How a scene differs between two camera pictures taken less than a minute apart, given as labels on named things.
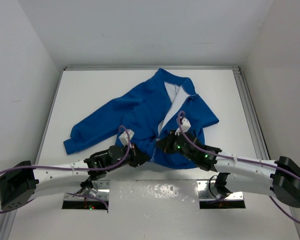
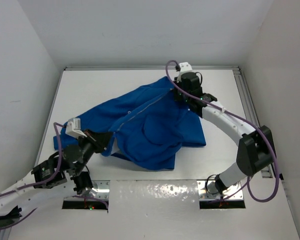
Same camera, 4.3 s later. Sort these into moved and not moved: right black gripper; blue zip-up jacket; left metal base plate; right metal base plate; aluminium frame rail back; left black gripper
Moved: right black gripper; left black gripper; blue zip-up jacket
Not moved: aluminium frame rail back; right metal base plate; left metal base plate
